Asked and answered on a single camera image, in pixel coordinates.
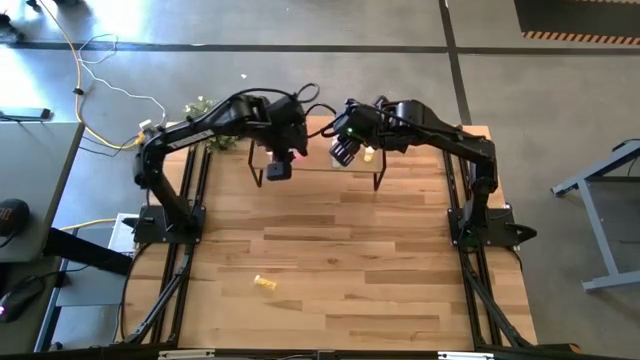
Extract black cap red logo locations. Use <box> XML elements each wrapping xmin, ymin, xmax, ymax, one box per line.
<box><xmin>0</xmin><ymin>198</ymin><xmax>30</xmax><ymax>238</ymax></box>

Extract black mat hazard stripe edge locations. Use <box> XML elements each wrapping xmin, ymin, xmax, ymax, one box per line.
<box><xmin>513</xmin><ymin>0</ymin><xmax>640</xmax><ymax>47</ymax></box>

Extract grey desk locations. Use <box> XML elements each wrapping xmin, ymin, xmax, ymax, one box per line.
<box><xmin>0</xmin><ymin>121</ymin><xmax>86</xmax><ymax>265</ymax></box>

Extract black computer mouse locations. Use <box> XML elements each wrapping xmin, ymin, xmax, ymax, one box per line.
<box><xmin>0</xmin><ymin>275</ymin><xmax>47</xmax><ymax>324</ymax></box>

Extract silver frame bracket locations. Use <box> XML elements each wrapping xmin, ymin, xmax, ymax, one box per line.
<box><xmin>158</xmin><ymin>349</ymin><xmax>216</xmax><ymax>360</ymax></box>
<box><xmin>438</xmin><ymin>350</ymin><xmax>495</xmax><ymax>360</ymax></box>

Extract white flat board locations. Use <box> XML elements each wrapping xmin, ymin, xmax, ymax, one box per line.
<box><xmin>108</xmin><ymin>213</ymin><xmax>141</xmax><ymax>254</ymax></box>

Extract yellow floor cable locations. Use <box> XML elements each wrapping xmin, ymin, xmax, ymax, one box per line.
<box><xmin>58</xmin><ymin>217</ymin><xmax>118</xmax><ymax>233</ymax></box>
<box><xmin>37</xmin><ymin>0</ymin><xmax>151</xmax><ymax>151</ymax></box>

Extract white floor cable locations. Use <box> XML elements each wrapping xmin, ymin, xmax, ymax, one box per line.
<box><xmin>78</xmin><ymin>33</ymin><xmax>168</xmax><ymax>129</ymax></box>

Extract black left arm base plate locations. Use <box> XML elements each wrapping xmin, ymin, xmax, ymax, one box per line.
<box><xmin>122</xmin><ymin>204</ymin><xmax>207</xmax><ymax>246</ymax></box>

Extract dark flat device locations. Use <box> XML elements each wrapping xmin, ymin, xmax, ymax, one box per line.
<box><xmin>0</xmin><ymin>105</ymin><xmax>53</xmax><ymax>123</ymax></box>

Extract wooden shelf black metal legs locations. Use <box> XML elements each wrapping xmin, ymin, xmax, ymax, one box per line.
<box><xmin>248</xmin><ymin>115</ymin><xmax>389</xmax><ymax>192</ymax></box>

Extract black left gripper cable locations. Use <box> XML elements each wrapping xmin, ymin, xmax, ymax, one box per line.
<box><xmin>297</xmin><ymin>82</ymin><xmax>321</xmax><ymax>105</ymax></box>

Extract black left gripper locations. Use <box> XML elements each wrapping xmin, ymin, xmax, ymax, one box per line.
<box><xmin>267</xmin><ymin>95</ymin><xmax>309</xmax><ymax>182</ymax></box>

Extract green potted plant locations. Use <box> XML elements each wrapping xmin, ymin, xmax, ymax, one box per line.
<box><xmin>182</xmin><ymin>96</ymin><xmax>241</xmax><ymax>153</ymax></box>

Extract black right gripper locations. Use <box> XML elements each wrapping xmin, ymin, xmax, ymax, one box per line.
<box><xmin>328</xmin><ymin>98</ymin><xmax>386</xmax><ymax>169</ymax></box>

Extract black desk foot beam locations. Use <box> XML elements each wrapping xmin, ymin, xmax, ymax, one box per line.
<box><xmin>43</xmin><ymin>227</ymin><xmax>135</xmax><ymax>277</ymax></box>

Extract blue-grey metal frame table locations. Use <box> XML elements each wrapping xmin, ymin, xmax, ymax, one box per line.
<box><xmin>551</xmin><ymin>138</ymin><xmax>640</xmax><ymax>294</ymax></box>

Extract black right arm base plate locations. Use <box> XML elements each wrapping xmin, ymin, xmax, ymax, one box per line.
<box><xmin>447</xmin><ymin>206</ymin><xmax>539</xmax><ymax>250</ymax></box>

